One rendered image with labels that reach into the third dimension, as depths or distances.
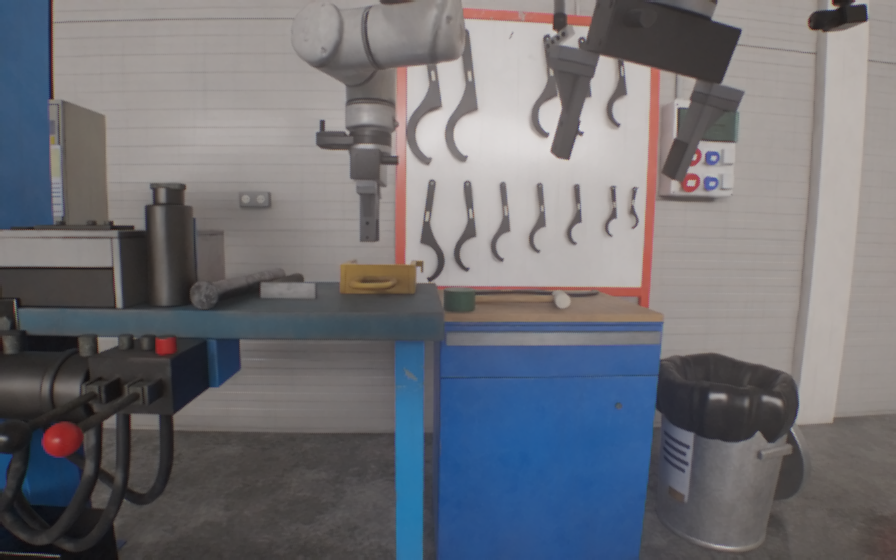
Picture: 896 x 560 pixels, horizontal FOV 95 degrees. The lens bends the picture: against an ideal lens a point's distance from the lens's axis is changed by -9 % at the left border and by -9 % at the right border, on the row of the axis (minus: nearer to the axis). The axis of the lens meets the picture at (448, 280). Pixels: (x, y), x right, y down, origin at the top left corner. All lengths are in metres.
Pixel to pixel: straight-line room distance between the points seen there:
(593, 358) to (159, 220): 1.22
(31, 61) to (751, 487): 2.51
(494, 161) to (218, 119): 1.53
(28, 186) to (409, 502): 1.12
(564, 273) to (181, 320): 2.15
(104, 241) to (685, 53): 0.84
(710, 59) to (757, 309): 2.88
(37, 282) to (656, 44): 0.94
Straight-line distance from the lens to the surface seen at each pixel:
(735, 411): 1.87
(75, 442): 0.60
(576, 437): 1.58
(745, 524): 2.14
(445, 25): 0.65
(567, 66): 0.46
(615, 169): 2.75
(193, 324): 0.82
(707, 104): 0.53
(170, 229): 0.85
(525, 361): 1.44
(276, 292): 0.90
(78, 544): 1.03
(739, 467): 2.00
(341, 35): 0.70
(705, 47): 0.51
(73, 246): 0.91
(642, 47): 0.48
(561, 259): 2.63
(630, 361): 1.56
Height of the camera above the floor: 1.19
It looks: 6 degrees down
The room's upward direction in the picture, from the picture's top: 1 degrees clockwise
